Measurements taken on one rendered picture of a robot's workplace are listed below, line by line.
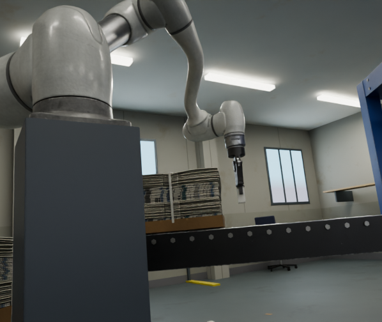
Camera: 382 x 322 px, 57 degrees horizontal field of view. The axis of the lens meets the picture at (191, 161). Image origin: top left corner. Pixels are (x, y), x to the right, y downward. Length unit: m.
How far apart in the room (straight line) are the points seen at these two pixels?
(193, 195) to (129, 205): 0.72
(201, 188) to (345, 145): 7.00
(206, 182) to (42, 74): 0.81
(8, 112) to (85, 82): 0.23
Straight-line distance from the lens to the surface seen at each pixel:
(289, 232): 1.25
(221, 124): 1.53
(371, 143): 2.18
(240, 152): 1.50
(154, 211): 1.37
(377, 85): 2.10
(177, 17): 1.30
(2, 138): 5.66
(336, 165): 8.33
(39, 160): 0.62
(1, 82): 0.85
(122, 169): 0.65
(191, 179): 1.36
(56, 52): 0.73
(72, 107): 0.68
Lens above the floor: 0.79
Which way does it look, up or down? 12 degrees up
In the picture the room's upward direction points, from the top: 5 degrees counter-clockwise
